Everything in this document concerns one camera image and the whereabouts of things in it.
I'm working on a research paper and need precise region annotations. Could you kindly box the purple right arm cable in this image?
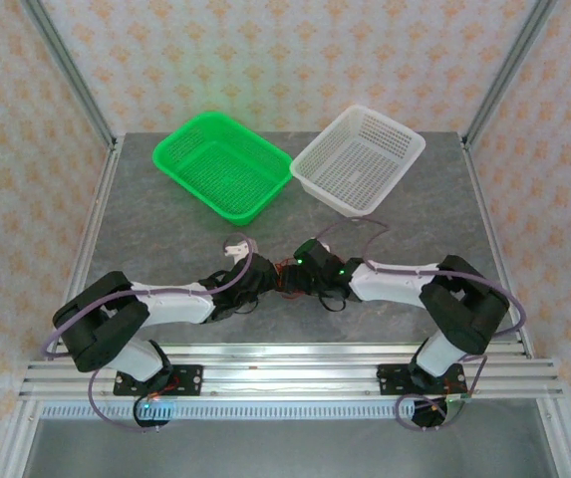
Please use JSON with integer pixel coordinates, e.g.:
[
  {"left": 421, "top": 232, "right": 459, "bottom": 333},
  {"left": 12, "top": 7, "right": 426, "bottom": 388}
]
[{"left": 312, "top": 218, "right": 526, "bottom": 432}]

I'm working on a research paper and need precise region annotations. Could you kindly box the aluminium frame post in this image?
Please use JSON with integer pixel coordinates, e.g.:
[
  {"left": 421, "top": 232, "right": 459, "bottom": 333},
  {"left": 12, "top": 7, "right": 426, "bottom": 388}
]
[
  {"left": 461, "top": 0, "right": 560, "bottom": 148},
  {"left": 20, "top": 0, "right": 120, "bottom": 150}
]

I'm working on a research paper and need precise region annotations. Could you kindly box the white plastic basket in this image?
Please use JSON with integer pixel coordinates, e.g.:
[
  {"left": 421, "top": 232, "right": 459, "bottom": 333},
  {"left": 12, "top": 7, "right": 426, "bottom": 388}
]
[{"left": 289, "top": 103, "right": 427, "bottom": 220}]

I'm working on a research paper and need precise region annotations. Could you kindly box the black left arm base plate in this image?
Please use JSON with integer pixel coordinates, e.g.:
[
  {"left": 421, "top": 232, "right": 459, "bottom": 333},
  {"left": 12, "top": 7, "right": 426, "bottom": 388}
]
[{"left": 113, "top": 364, "right": 204, "bottom": 397}]

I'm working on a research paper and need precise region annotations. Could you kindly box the black round controller board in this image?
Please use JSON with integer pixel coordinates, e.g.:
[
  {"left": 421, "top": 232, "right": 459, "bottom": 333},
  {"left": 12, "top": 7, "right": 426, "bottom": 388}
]
[
  {"left": 133, "top": 395, "right": 174, "bottom": 432},
  {"left": 409, "top": 392, "right": 463, "bottom": 432}
]

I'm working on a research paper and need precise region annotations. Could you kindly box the green plastic basket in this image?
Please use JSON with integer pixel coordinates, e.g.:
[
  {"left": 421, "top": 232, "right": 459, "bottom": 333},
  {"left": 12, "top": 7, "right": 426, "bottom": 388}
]
[{"left": 150, "top": 112, "right": 294, "bottom": 228}]

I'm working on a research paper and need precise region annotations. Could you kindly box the grey slotted cable duct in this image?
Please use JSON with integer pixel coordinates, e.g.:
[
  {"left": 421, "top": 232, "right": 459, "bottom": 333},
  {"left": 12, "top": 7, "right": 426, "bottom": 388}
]
[{"left": 40, "top": 400, "right": 465, "bottom": 422}]

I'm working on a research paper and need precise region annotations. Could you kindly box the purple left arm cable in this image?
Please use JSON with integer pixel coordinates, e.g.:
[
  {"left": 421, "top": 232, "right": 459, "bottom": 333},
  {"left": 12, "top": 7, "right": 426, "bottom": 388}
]
[{"left": 40, "top": 236, "right": 261, "bottom": 434}]

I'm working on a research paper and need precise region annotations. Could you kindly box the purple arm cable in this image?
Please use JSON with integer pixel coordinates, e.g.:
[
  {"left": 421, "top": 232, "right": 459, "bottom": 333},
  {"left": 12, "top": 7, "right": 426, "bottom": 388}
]
[
  {"left": 40, "top": 236, "right": 261, "bottom": 434},
  {"left": 312, "top": 218, "right": 526, "bottom": 432}
]

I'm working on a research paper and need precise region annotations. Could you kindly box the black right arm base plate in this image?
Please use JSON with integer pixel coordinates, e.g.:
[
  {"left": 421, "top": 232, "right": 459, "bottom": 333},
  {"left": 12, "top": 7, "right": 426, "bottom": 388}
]
[{"left": 377, "top": 362, "right": 468, "bottom": 397}]

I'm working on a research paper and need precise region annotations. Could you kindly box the grey metal panel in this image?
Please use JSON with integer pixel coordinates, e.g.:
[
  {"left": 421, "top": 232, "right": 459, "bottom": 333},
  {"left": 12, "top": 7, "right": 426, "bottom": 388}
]
[{"left": 18, "top": 417, "right": 558, "bottom": 478}]

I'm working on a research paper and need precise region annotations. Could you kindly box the aluminium table side rail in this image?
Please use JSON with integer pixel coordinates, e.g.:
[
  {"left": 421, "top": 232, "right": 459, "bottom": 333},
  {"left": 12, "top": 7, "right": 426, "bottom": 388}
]
[
  {"left": 45, "top": 136, "right": 125, "bottom": 359},
  {"left": 458, "top": 136, "right": 535, "bottom": 359}
]

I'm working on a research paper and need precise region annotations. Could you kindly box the aluminium mounting rail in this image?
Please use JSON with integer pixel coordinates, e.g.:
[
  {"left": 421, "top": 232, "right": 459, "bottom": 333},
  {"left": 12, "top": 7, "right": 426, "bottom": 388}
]
[{"left": 18, "top": 343, "right": 563, "bottom": 402}]

